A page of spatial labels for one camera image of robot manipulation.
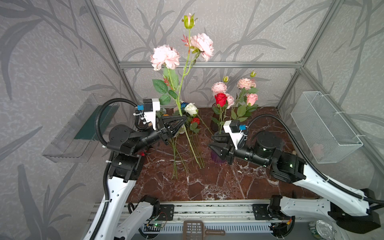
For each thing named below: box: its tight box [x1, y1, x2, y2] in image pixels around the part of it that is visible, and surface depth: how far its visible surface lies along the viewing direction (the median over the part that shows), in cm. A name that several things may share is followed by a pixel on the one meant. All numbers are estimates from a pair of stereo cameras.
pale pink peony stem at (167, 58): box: [150, 13, 214, 169], surface depth 37 cm
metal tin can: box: [308, 220, 335, 240], surface depth 66 cm
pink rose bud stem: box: [231, 93, 259, 122], surface depth 72 cm
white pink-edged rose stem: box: [236, 70, 259, 103], surface depth 72 cm
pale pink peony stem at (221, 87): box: [211, 75, 235, 109], surface depth 71 cm
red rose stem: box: [211, 92, 229, 134], surface depth 64 cm
